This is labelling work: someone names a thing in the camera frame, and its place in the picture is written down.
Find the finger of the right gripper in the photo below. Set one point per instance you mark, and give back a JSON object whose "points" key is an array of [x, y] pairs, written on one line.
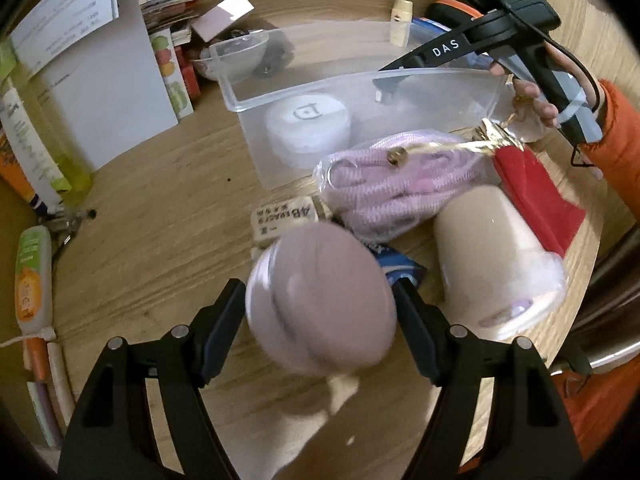
{"points": [[437, 52]]}

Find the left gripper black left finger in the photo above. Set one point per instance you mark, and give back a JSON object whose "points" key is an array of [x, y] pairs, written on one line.
{"points": [[111, 434]]}

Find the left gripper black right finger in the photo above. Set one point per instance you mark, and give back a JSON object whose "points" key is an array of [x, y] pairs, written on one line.
{"points": [[529, 435]]}

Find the beige puff container purple sticker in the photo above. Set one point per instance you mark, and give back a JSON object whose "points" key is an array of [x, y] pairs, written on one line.
{"points": [[498, 279]]}

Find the red velvet pouch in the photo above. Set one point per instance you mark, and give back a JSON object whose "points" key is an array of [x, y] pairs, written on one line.
{"points": [[554, 220]]}

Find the white round puff container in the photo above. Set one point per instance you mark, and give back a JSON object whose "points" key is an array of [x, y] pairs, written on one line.
{"points": [[303, 129]]}

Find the blue foil packet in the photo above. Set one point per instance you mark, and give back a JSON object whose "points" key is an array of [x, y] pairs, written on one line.
{"points": [[396, 265]]}

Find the pink round lidded container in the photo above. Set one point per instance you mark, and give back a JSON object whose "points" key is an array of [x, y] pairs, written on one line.
{"points": [[319, 304]]}

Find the beige printed eraser box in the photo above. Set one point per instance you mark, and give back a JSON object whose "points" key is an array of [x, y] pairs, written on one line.
{"points": [[270, 221]]}

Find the orange sleeve forearm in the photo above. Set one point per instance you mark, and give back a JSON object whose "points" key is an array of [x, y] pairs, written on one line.
{"points": [[617, 154]]}

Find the black orange round case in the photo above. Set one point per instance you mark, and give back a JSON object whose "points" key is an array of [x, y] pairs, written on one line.
{"points": [[451, 12]]}

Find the blue zip pouch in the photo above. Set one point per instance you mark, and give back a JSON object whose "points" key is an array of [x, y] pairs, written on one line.
{"points": [[472, 61]]}

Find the cream small bottle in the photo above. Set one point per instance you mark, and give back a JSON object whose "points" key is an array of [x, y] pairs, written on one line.
{"points": [[400, 22]]}

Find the white lip balm stick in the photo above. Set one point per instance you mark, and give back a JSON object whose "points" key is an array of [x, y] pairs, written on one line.
{"points": [[61, 385]]}

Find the orange capped pen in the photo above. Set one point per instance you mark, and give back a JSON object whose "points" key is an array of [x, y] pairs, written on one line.
{"points": [[38, 357]]}

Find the green orange tube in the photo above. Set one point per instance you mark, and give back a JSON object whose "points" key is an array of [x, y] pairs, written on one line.
{"points": [[33, 280]]}

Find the clear plastic storage bin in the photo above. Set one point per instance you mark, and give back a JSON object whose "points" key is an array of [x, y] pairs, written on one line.
{"points": [[343, 59]]}

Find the black hair clips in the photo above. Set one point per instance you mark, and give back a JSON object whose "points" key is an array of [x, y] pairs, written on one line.
{"points": [[65, 225]]}

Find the glass bowl of stones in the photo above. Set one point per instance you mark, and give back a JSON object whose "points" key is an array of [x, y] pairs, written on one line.
{"points": [[255, 54]]}

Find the pink white small box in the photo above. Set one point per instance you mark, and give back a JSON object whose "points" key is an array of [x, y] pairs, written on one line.
{"points": [[220, 17]]}

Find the yellow-green spray bottle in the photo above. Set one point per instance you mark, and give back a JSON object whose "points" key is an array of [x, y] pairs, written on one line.
{"points": [[48, 124]]}

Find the white cosmetic tube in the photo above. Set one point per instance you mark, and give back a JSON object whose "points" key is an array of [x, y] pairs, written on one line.
{"points": [[39, 167]]}

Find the red small box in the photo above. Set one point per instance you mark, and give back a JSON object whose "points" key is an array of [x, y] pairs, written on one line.
{"points": [[188, 75]]}

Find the fruit pattern booklet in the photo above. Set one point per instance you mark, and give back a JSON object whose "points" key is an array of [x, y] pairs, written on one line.
{"points": [[167, 62]]}

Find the stack of booklets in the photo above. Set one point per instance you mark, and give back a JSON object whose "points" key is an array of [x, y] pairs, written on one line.
{"points": [[160, 14]]}

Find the white folded paper stand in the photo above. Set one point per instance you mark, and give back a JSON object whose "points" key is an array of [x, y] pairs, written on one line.
{"points": [[91, 68]]}

